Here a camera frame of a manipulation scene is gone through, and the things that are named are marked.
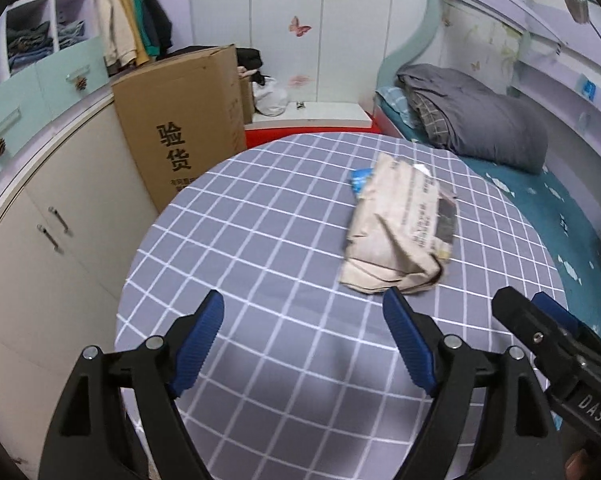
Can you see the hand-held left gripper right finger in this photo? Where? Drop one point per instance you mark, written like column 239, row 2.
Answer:
column 408, row 340

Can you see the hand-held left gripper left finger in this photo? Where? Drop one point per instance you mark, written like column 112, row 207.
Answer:
column 200, row 340

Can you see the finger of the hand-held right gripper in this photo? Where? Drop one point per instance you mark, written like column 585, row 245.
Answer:
column 525, row 320
column 560, row 315

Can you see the beige paper bag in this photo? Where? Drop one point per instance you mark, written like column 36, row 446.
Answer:
column 390, row 220

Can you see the person's right hand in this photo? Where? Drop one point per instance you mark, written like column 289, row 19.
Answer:
column 576, row 465

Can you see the round table with checked cloth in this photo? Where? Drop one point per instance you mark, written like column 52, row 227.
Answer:
column 280, row 270

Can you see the low white cabinet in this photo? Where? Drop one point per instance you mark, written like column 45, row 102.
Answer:
column 45, row 285

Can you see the light blue crumpled wrapper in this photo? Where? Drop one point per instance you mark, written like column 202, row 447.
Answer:
column 360, row 180

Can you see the grey blanket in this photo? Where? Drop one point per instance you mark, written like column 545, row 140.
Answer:
column 480, row 120

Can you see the tall cardboard box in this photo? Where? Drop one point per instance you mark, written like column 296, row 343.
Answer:
column 180, row 125

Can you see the red storage box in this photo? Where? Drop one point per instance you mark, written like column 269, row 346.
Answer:
column 280, row 137

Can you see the small blue box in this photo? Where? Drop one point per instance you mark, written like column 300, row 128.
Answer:
column 588, row 90

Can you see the blue plaid pillow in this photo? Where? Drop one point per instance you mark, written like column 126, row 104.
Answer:
column 395, row 105

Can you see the white platform board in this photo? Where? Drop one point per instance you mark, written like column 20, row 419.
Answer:
column 320, row 115

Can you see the small cardboard box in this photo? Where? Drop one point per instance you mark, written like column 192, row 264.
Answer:
column 245, row 100

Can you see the white plastic bag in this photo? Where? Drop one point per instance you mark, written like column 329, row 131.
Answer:
column 270, row 97

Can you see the faded pink butterfly sticker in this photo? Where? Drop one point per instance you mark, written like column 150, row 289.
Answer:
column 299, row 80

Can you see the black clothes heap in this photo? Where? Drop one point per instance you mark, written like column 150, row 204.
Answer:
column 249, row 62

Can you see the teal drawer unit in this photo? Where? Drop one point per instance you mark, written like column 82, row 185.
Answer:
column 45, row 95

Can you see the brown hanging item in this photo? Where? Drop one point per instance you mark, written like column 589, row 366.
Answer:
column 577, row 9

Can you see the yellow hanging garment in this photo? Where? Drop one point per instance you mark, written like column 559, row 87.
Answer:
column 139, row 35

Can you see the green hanging garment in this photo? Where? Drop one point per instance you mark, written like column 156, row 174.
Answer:
column 148, row 20

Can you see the dark hanging jacket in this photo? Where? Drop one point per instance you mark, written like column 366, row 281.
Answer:
column 161, row 15

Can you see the folded blue clothes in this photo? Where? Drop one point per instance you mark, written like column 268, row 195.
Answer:
column 71, row 34

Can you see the white wardrobe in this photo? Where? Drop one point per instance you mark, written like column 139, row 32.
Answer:
column 260, row 10

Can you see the folded jeans stack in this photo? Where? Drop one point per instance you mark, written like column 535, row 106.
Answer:
column 28, row 40

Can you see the lavender cubby shelf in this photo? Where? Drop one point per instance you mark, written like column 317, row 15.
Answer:
column 50, row 5

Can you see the lavender wall shelf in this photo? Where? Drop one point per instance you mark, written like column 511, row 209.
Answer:
column 570, row 125

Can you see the teal bunk bed frame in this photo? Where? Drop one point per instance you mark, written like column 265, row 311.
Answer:
column 420, row 25

